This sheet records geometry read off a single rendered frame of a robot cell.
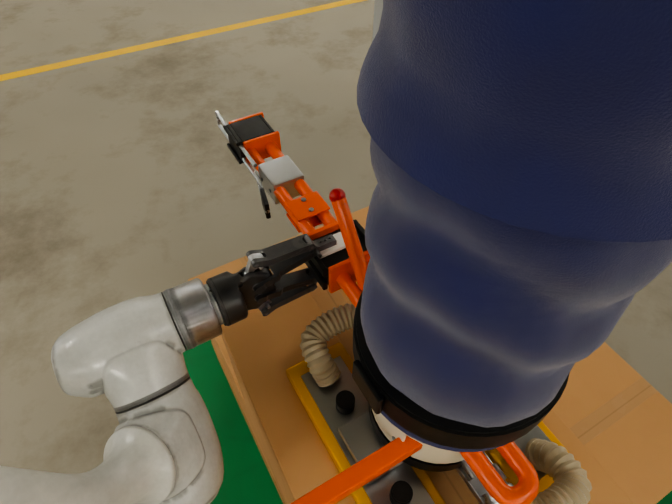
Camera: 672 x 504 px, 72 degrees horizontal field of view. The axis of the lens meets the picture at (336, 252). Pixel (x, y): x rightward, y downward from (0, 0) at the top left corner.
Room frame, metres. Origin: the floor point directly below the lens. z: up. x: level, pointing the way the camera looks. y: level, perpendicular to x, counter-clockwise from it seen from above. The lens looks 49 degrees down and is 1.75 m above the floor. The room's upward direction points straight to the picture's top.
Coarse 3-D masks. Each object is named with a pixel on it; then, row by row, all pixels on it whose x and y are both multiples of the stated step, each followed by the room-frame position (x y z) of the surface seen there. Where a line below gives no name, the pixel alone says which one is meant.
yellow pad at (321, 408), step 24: (336, 360) 0.36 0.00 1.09; (312, 384) 0.32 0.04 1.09; (336, 384) 0.32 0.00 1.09; (312, 408) 0.28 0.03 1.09; (336, 408) 0.28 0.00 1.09; (360, 408) 0.28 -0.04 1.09; (336, 432) 0.24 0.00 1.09; (336, 456) 0.21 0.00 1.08; (384, 480) 0.18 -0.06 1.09; (408, 480) 0.18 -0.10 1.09
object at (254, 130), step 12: (240, 120) 0.81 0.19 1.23; (252, 120) 0.81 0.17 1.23; (264, 120) 0.81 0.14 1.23; (240, 132) 0.77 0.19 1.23; (252, 132) 0.77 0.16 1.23; (264, 132) 0.77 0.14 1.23; (276, 132) 0.77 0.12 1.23; (252, 144) 0.74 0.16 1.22; (264, 144) 0.76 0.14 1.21; (276, 144) 0.77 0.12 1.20; (264, 156) 0.75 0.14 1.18
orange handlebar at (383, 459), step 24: (312, 192) 0.61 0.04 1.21; (288, 216) 0.58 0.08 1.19; (312, 216) 0.58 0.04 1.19; (384, 456) 0.17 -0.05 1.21; (408, 456) 0.18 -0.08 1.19; (480, 456) 0.17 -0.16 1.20; (504, 456) 0.18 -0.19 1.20; (336, 480) 0.15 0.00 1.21; (360, 480) 0.15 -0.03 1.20; (480, 480) 0.15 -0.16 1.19; (528, 480) 0.15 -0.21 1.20
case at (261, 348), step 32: (320, 288) 0.51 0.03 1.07; (256, 320) 0.44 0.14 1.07; (288, 320) 0.44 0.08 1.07; (256, 352) 0.38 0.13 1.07; (288, 352) 0.38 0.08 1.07; (352, 352) 0.38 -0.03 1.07; (256, 384) 0.33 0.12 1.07; (288, 384) 0.33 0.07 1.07; (256, 416) 0.29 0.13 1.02; (288, 416) 0.28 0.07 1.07; (288, 448) 0.23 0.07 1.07; (320, 448) 0.23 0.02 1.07; (576, 448) 0.23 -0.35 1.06; (288, 480) 0.19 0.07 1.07; (320, 480) 0.19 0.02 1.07; (448, 480) 0.19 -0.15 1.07; (608, 480) 0.19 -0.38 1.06
